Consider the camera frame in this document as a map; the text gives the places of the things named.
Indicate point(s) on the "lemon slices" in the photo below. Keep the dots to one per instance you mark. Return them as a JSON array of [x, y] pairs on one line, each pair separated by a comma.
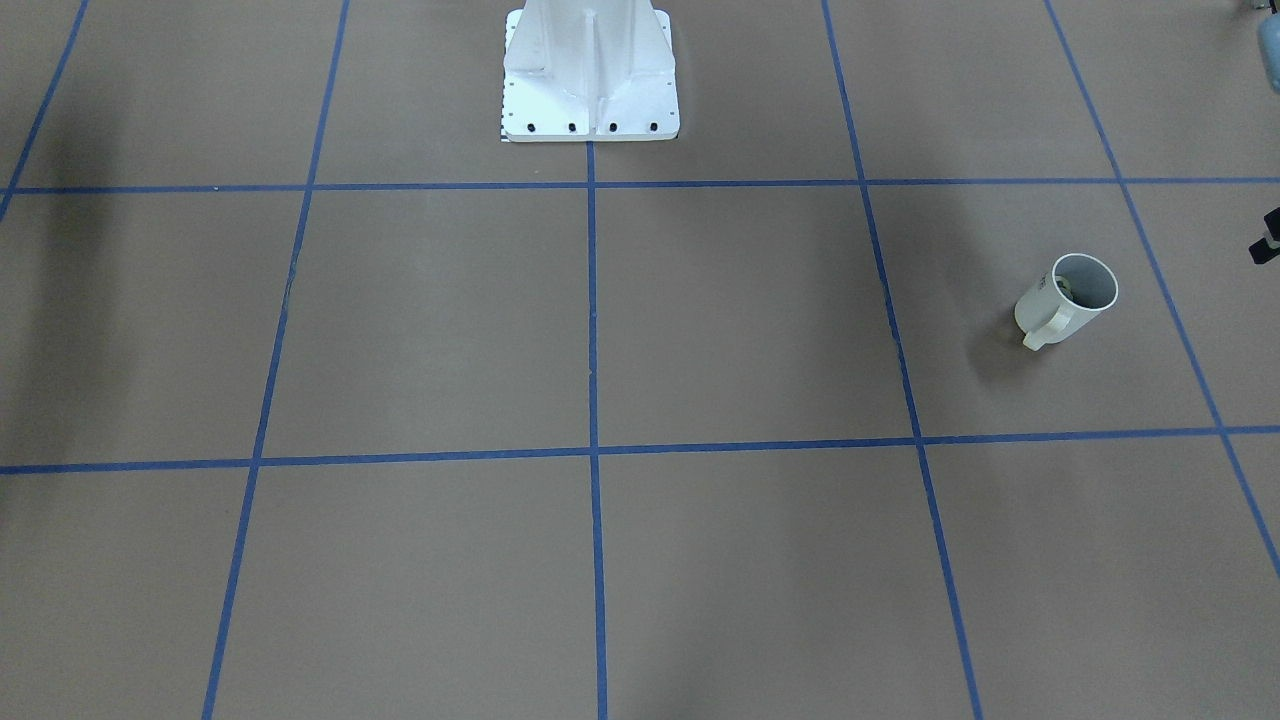
[[1063, 285]]

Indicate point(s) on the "white plastic mug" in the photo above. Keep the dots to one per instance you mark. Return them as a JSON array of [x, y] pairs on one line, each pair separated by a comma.
[[1046, 318]]

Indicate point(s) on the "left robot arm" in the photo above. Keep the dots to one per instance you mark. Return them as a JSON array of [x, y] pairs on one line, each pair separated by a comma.
[[1267, 39]]

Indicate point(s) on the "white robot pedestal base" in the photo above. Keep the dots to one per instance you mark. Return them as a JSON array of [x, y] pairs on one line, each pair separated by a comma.
[[589, 71]]

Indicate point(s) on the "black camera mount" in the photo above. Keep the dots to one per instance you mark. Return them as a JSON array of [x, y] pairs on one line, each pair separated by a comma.
[[1267, 248]]

